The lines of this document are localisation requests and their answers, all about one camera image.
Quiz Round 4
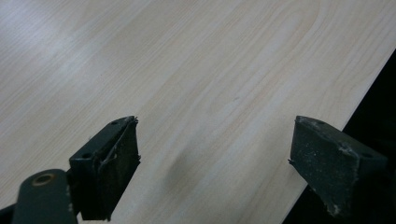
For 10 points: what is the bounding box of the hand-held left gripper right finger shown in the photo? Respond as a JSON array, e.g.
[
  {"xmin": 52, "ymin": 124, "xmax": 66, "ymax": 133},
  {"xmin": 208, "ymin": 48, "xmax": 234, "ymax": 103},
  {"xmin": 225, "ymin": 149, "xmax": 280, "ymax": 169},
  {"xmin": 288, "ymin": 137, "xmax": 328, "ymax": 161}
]
[{"xmin": 288, "ymin": 115, "xmax": 389, "ymax": 219}]

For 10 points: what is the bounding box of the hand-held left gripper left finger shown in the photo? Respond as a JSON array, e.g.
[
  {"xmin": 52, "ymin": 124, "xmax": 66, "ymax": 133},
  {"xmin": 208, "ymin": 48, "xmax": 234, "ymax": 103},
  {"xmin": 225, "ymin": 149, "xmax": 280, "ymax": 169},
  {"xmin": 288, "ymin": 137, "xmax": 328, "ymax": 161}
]
[{"xmin": 68, "ymin": 115, "xmax": 142, "ymax": 222}]

